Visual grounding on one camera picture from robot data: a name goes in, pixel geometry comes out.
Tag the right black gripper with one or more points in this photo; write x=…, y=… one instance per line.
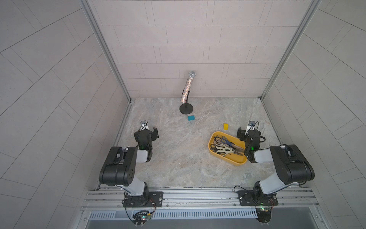
x=243, y=134

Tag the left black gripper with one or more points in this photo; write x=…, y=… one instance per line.
x=154, y=136

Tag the yellow storage box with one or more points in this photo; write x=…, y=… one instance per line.
x=230, y=158

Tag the blue handled scissors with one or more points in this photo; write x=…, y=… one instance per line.
x=222, y=139

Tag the beige kitchen scissors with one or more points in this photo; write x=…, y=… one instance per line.
x=224, y=150

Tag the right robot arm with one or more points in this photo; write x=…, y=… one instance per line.
x=290, y=164

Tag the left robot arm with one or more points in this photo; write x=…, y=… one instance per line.
x=119, y=167

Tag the yellow small block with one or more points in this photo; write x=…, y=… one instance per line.
x=226, y=126

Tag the teal sponge block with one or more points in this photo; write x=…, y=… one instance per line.
x=190, y=118

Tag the black microphone stand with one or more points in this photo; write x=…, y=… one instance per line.
x=186, y=108

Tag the glitter microphone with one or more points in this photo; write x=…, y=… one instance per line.
x=187, y=87

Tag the right circuit board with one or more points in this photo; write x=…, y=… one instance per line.
x=263, y=215

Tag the circuit board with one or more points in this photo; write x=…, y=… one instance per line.
x=263, y=215
x=141, y=217

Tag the left circuit board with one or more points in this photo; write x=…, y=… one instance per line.
x=141, y=217

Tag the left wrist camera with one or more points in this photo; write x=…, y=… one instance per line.
x=144, y=125

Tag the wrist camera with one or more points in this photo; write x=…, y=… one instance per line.
x=251, y=125
x=144, y=125

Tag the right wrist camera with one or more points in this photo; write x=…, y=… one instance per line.
x=251, y=125

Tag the black handled scissors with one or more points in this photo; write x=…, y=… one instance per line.
x=213, y=148

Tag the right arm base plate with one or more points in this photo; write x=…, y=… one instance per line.
x=249, y=198

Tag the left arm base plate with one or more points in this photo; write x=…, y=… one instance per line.
x=152, y=199

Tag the aluminium rail frame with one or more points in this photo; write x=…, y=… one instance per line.
x=203, y=198

